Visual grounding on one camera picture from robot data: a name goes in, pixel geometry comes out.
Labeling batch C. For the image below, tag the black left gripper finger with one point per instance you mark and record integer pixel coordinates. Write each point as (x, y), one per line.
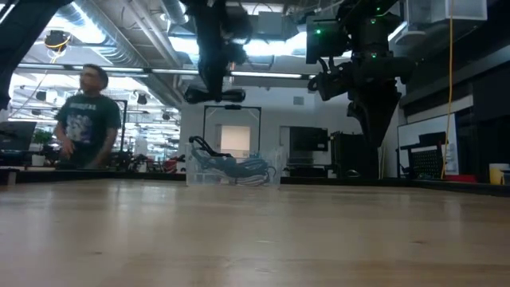
(195, 96)
(234, 95)

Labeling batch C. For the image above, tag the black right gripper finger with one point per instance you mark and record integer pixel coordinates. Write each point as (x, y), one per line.
(368, 127)
(384, 125)

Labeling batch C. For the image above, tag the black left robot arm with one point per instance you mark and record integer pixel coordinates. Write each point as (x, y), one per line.
(24, 36)

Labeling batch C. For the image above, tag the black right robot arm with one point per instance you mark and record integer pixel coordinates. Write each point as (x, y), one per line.
(370, 36)

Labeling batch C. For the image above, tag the long ceiling light tube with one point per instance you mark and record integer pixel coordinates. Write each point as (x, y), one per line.
(175, 71)

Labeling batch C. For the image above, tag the black cabinet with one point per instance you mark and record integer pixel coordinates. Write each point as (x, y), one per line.
(346, 155)

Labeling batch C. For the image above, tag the white board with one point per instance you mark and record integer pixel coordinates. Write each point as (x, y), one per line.
(426, 125)

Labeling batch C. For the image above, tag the black perforated panel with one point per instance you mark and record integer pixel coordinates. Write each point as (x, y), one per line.
(426, 161)

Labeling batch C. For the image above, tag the red box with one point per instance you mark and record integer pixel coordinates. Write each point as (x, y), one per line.
(173, 164)

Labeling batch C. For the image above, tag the grey ceiling box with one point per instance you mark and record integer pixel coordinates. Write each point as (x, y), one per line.
(271, 24)

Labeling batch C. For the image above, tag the clear plastic bin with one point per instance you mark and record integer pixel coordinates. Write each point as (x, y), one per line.
(199, 171)

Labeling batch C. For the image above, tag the red flat tray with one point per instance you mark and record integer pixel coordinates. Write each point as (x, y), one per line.
(460, 178)

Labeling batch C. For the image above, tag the standing person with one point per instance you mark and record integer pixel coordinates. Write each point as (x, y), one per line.
(87, 119)

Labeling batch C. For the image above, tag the yellow cup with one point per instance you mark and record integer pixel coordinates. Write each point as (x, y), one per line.
(497, 174)

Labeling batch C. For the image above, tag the green potted plant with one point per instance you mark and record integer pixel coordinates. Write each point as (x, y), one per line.
(41, 139)

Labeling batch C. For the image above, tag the dark laptop screen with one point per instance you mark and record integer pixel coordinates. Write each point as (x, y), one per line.
(16, 135)

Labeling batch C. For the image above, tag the black wall monitor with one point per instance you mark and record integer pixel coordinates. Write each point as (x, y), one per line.
(308, 138)

